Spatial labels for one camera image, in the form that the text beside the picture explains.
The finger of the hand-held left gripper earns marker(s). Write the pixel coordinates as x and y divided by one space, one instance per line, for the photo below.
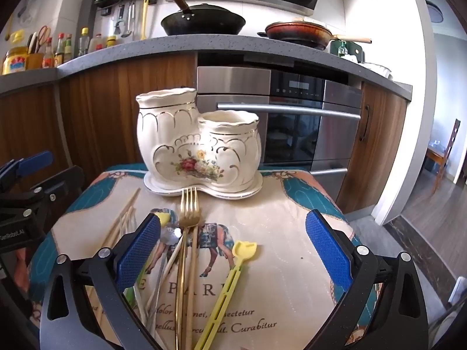
34 162
58 184

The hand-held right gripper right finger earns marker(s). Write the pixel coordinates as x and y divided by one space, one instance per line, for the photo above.
328 248

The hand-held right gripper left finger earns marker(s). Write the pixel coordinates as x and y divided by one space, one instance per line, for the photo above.
138 251

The silver fork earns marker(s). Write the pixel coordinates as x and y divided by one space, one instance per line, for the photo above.
170 236

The gold fork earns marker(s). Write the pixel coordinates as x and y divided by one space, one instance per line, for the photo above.
189 218

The white floral ceramic utensil holder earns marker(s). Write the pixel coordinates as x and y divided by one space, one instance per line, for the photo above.
175 135

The printed horse tablecloth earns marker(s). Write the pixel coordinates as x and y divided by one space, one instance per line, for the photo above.
277 226

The wooden base cabinet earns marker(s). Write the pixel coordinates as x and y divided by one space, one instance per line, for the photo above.
383 146
109 116

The wooden knife block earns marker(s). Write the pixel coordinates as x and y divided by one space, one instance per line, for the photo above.
35 61

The yellow seasoning jar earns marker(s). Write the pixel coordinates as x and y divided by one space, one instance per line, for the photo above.
15 62

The red-capped sauce bottle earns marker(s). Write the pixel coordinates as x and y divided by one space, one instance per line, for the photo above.
48 56

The dark sauce bottle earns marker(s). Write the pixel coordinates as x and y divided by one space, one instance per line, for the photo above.
59 53

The stainless steel oven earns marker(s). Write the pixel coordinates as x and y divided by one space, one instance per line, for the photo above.
328 135

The green-label sauce bottle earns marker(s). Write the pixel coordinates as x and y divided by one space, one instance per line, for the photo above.
68 49

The yellow-capped oil bottle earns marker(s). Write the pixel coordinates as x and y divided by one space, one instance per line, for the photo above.
83 43

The clear plastic jug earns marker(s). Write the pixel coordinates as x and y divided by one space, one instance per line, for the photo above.
96 43

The small yellow bottle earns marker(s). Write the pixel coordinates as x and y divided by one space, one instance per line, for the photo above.
111 42

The grey speckled countertop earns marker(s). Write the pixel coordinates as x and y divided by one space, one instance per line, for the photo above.
127 45

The wooden chair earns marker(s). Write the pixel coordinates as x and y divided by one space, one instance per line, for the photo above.
452 142

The hanging peeler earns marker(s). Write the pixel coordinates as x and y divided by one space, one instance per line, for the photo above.
118 20

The metal hanging utensil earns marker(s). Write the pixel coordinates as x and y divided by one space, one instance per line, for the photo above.
130 20

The yellow spatula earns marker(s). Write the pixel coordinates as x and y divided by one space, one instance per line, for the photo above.
145 18

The white dish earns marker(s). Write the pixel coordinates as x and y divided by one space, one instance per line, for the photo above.
375 68

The green container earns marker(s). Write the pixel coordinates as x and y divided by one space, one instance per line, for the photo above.
354 49

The black wok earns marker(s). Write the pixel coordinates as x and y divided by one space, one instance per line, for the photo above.
204 22

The red-brown frying pan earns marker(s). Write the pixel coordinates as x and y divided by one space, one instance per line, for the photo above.
299 31

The ceiling lamp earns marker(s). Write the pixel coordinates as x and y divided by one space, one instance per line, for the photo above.
435 12

